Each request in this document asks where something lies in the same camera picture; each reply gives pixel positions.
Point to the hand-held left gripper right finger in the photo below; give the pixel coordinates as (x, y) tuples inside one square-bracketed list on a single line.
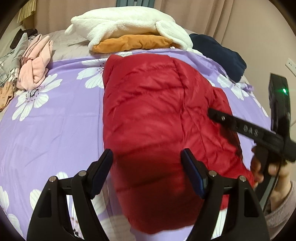
[(193, 171)]

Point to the person's right hand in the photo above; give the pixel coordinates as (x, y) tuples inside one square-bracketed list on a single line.
[(283, 183)]

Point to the orange garment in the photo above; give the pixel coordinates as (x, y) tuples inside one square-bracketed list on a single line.
[(131, 42)]

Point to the black cloth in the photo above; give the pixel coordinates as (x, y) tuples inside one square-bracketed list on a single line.
[(25, 32)]

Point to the red puffer jacket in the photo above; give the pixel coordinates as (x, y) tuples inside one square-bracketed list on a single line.
[(150, 104)]

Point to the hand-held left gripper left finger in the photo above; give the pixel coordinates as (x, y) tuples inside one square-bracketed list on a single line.
[(101, 171)]

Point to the beige curtain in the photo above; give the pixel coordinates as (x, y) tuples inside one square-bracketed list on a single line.
[(185, 11)]

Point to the navy garment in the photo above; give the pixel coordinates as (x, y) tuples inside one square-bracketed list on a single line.
[(219, 53)]

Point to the white wall outlet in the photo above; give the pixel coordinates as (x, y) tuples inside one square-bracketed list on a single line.
[(291, 66)]

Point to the grey mattress cover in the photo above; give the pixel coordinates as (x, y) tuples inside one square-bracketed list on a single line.
[(69, 46)]

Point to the grey plaid cloth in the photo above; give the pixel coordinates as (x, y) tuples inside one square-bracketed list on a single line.
[(9, 62)]

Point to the white fleece garment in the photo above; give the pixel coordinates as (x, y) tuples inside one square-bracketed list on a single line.
[(120, 23)]

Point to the tan cloth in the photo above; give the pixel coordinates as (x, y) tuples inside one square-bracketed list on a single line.
[(5, 95)]

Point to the pink clothes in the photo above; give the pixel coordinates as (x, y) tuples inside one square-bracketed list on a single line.
[(34, 64)]

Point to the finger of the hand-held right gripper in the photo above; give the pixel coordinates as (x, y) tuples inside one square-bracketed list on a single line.
[(245, 129)]

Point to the purple floral bed sheet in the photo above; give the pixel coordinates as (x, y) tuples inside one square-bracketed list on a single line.
[(57, 127)]

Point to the person's right forearm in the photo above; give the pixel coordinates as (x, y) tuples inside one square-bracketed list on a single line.
[(282, 215)]

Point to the teal headboard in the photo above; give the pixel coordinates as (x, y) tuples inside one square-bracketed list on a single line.
[(134, 2)]

